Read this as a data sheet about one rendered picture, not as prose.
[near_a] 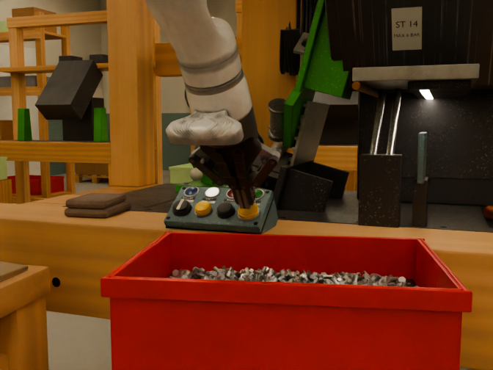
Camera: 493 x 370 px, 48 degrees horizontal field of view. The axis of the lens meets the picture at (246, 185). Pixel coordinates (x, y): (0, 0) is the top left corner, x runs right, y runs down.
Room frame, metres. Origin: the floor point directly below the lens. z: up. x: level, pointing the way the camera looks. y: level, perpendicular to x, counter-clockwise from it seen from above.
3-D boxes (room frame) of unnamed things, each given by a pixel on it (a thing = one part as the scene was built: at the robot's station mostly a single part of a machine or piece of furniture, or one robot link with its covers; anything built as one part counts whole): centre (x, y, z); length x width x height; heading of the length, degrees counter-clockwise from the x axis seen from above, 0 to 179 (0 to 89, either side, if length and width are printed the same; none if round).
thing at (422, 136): (0.87, -0.27, 0.97); 0.10 x 0.02 x 0.14; 161
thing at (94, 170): (10.20, 2.47, 0.22); 1.20 x 0.81 x 0.44; 164
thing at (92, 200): (0.95, 0.25, 0.91); 0.10 x 0.08 x 0.03; 168
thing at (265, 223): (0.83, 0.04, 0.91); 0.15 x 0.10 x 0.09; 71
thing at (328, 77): (1.01, -0.15, 1.17); 0.13 x 0.12 x 0.20; 71
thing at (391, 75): (0.93, -0.28, 1.11); 0.39 x 0.16 x 0.03; 161
